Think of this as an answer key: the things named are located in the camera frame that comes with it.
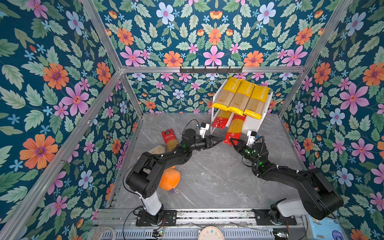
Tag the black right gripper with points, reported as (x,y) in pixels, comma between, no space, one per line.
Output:
(241,146)

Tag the yellow spaghetti bag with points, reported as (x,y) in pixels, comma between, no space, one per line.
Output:
(226,93)
(257,102)
(241,98)

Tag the blue tissue pack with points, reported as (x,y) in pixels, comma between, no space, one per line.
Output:
(326,229)

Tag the beige bread loaf toy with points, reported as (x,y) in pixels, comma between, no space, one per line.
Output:
(160,149)

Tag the white two-tier shelf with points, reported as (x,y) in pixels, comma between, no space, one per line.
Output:
(250,123)

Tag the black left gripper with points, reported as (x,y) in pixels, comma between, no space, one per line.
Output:
(214,137)

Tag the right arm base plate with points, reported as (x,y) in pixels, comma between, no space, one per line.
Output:
(266,217)

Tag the white round timer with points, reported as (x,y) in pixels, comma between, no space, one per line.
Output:
(210,233)

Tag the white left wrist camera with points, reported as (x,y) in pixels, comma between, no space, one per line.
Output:
(204,127)

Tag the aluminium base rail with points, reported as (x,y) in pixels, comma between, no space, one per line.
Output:
(253,218)

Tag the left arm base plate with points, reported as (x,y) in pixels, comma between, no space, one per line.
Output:
(156,218)

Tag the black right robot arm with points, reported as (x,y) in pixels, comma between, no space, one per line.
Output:
(318,197)

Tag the orange plush toy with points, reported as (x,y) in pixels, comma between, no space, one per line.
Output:
(170,179)

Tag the black hook rail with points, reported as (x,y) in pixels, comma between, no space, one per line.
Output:
(211,70)

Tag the red spaghetti bag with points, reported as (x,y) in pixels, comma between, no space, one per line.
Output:
(170,139)
(235,129)
(221,119)

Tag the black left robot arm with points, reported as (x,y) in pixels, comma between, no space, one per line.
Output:
(145,175)

